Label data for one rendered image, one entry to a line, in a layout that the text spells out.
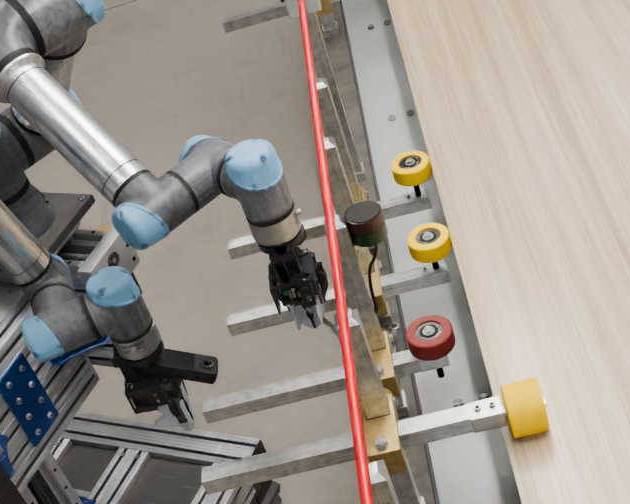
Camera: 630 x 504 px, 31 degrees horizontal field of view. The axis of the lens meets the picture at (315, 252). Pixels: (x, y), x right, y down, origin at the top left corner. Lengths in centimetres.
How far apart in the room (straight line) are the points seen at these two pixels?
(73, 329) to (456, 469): 73
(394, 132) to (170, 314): 108
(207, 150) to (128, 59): 354
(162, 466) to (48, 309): 110
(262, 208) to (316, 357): 168
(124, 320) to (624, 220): 88
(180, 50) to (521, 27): 268
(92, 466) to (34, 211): 93
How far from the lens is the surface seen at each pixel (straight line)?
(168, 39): 528
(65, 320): 183
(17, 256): 189
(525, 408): 168
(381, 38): 339
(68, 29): 188
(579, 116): 235
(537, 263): 201
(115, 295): 180
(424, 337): 192
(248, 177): 162
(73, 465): 302
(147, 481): 288
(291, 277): 173
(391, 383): 193
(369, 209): 180
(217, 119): 452
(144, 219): 165
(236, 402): 199
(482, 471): 208
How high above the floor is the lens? 221
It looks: 37 degrees down
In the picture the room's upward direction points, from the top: 19 degrees counter-clockwise
